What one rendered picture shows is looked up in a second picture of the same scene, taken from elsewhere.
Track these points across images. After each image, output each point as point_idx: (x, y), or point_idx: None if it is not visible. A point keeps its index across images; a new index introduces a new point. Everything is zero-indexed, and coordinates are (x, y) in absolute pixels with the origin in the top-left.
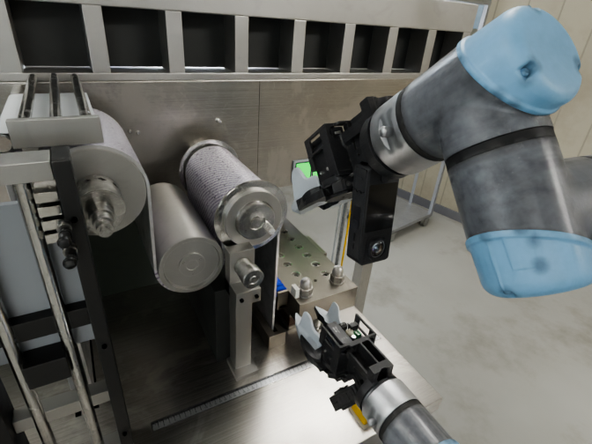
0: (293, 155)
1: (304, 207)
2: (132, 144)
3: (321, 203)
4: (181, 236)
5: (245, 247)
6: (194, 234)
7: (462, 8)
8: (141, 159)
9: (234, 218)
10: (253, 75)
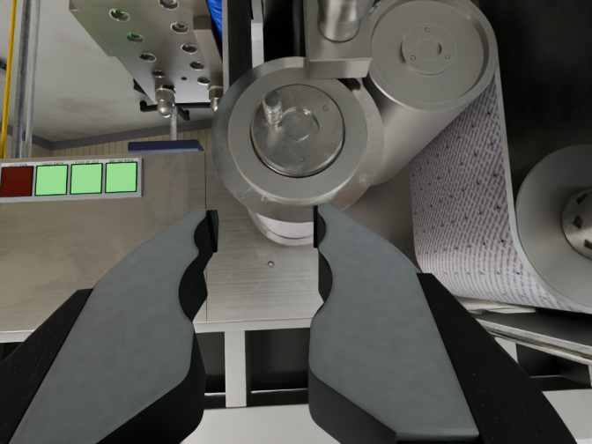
0: (141, 204)
1: (477, 336)
2: (385, 233)
3: (392, 389)
4: (446, 115)
5: (327, 68)
6: (423, 115)
7: None
8: (375, 212)
9: (346, 143)
10: (217, 329)
